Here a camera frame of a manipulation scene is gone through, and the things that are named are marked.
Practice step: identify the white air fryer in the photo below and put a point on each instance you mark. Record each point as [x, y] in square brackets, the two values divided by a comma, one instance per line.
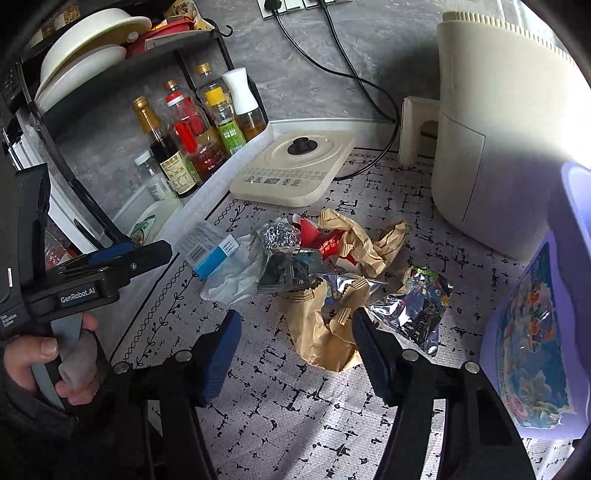
[508, 115]

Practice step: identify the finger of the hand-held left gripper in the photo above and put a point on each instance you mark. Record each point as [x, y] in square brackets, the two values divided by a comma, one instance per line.
[138, 258]

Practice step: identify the white crumpled plastic bag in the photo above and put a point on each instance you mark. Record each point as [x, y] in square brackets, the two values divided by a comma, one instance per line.
[231, 282]

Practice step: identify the person's left forearm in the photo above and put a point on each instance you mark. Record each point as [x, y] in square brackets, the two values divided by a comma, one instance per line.
[46, 438]

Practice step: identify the green sachet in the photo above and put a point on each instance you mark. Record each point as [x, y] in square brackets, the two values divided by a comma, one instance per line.
[143, 229]

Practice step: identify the red plastic container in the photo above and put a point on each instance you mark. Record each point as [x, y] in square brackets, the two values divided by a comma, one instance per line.
[171, 25]

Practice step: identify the patterned grey tablecloth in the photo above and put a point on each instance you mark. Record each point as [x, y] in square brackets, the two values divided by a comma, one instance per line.
[277, 415]

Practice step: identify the white wall outlet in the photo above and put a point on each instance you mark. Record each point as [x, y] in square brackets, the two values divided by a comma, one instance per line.
[288, 5]

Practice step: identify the crumpled foil ball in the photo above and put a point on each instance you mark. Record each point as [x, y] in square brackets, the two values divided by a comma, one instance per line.
[281, 235]

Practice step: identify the black metal shelf rack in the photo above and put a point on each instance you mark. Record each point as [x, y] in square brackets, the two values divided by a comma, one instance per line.
[106, 90]

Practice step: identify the small clear jar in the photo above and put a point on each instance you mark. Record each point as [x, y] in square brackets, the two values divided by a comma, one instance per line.
[150, 179]

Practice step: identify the red plastic packet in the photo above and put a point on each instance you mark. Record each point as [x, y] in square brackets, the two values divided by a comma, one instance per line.
[56, 249]

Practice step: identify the gold cap clear bottle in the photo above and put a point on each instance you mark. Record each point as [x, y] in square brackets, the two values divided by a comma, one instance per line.
[205, 83]

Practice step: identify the blue and white box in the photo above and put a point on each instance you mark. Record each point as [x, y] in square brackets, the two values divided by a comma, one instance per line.
[212, 253]

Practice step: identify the colourful printed foil packet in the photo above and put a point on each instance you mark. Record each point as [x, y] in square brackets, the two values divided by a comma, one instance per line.
[415, 318]

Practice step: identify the person's left hand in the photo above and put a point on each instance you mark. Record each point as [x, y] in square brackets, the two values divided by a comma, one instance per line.
[18, 364]

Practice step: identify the dark soy sauce bottle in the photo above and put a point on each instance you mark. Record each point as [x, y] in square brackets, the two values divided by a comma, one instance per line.
[175, 170]

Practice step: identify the yellow cap green label bottle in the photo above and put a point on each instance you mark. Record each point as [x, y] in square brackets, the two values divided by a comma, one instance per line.
[231, 134]

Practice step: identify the silver snack packet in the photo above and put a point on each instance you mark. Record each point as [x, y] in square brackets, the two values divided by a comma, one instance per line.
[286, 271]

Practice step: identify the cream plastic stand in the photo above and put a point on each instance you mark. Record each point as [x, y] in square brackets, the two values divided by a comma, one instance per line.
[411, 131]

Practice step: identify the beige food package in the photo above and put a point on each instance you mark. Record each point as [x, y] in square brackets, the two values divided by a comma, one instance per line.
[184, 9]

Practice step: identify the white plastic tray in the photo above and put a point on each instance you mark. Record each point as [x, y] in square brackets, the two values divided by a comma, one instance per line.
[217, 184]

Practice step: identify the white top oil dispenser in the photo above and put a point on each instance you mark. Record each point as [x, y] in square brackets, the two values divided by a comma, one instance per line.
[240, 87]

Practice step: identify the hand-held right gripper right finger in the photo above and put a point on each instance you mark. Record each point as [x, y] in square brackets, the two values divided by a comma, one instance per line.
[371, 357]

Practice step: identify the cream induction cooker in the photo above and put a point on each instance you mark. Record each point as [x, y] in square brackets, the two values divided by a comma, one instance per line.
[295, 181]

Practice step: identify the red cap amber bottle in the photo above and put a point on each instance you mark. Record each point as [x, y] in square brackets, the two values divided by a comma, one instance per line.
[198, 147]

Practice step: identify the brown paper bag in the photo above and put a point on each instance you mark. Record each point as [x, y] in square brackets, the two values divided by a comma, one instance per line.
[364, 244]
[318, 341]

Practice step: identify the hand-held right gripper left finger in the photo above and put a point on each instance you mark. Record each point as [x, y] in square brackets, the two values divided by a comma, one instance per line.
[220, 357]

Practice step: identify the purple plastic bin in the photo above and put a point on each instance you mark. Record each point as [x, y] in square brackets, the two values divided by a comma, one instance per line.
[572, 207]

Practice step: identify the crumpled silver foil wrapper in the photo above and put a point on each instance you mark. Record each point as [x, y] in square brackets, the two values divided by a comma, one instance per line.
[341, 281]

